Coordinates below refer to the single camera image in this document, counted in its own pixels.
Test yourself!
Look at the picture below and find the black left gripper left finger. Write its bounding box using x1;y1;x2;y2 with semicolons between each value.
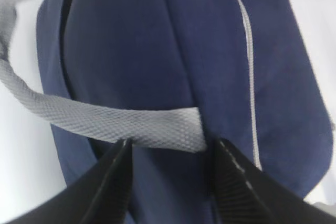
31;140;131;224

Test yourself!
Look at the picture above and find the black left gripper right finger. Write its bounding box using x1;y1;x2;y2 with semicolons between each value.
214;139;335;224

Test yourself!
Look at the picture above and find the navy blue lunch bag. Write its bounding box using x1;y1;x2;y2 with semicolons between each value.
0;0;334;224

